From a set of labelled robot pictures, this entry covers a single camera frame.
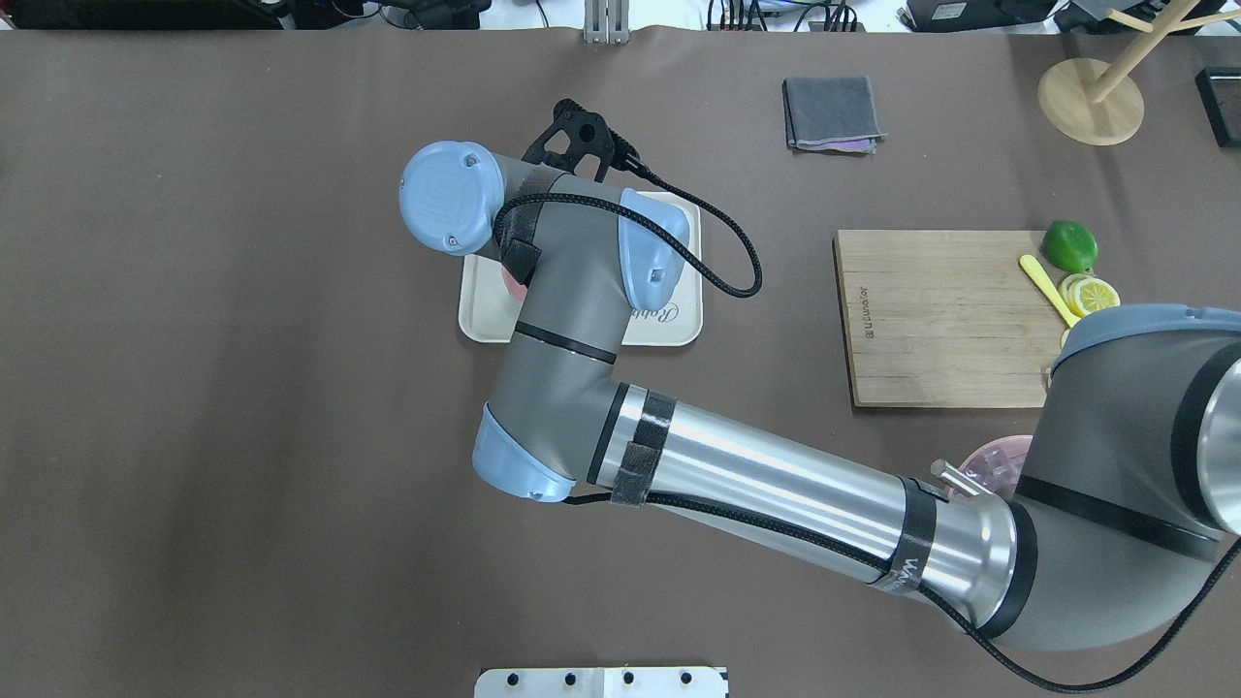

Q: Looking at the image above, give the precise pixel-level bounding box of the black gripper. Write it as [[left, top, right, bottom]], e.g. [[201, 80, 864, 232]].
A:
[[522, 98, 643, 184]]

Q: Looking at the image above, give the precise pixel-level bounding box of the pink plastic bowl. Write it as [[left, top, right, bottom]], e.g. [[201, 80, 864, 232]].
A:
[[500, 267, 527, 304]]

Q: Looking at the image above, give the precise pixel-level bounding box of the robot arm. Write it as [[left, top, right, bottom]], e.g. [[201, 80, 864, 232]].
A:
[[398, 142, 1239, 650]]

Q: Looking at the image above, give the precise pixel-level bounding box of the large pink ice bowl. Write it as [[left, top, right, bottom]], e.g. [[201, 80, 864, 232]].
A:
[[959, 433, 1033, 501]]

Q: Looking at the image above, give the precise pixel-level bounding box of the cream rabbit tray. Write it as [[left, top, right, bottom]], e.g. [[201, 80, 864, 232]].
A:
[[458, 189, 704, 347]]

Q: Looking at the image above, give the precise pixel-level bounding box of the grey and purple folded cloth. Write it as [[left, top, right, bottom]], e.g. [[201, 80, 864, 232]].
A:
[[781, 76, 887, 154]]

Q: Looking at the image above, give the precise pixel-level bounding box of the bamboo cutting board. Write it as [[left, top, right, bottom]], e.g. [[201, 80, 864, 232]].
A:
[[833, 230, 1066, 409]]

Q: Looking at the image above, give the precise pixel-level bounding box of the round wooden stand base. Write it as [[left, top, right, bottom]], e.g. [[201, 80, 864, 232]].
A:
[[1037, 0, 1241, 147]]

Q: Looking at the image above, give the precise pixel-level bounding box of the metal ice scoop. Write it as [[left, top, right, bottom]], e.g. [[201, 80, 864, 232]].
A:
[[931, 460, 990, 496]]

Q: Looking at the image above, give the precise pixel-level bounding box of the green lime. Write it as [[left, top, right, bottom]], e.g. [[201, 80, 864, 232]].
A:
[[1040, 219, 1100, 272]]

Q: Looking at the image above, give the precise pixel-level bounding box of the yellow plastic knife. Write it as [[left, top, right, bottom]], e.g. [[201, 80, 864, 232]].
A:
[[1018, 255, 1080, 330]]

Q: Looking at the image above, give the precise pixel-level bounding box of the back lemon slice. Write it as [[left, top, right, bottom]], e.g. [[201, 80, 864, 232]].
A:
[[1059, 272, 1095, 315]]

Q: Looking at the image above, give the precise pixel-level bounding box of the lemon slice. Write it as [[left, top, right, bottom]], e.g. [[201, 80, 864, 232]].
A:
[[1059, 272, 1095, 315], [1066, 277, 1122, 317]]

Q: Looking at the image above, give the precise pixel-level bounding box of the front lemon slice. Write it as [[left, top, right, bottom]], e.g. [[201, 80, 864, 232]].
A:
[[1066, 277, 1122, 317]]

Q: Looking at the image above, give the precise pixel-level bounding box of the black device at edge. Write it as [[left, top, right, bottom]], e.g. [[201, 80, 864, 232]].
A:
[[1193, 67, 1240, 147]]

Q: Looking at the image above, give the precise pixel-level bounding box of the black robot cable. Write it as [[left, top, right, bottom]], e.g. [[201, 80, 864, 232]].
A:
[[493, 155, 764, 301]]

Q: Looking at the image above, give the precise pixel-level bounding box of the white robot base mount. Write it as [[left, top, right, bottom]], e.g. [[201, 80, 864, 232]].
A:
[[473, 664, 731, 697]]

